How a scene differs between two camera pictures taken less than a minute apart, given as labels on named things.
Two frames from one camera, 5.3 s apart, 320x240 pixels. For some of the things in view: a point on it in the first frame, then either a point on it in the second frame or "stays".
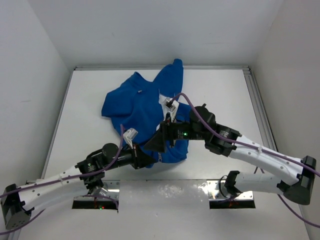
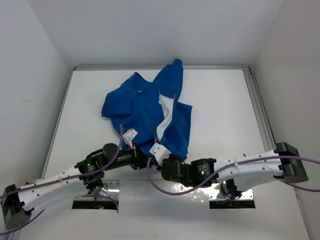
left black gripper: x=139 y=158 stays
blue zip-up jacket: x=144 y=106 stays
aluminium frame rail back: x=143 y=68 stays
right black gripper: x=165 y=132 → x=170 y=157
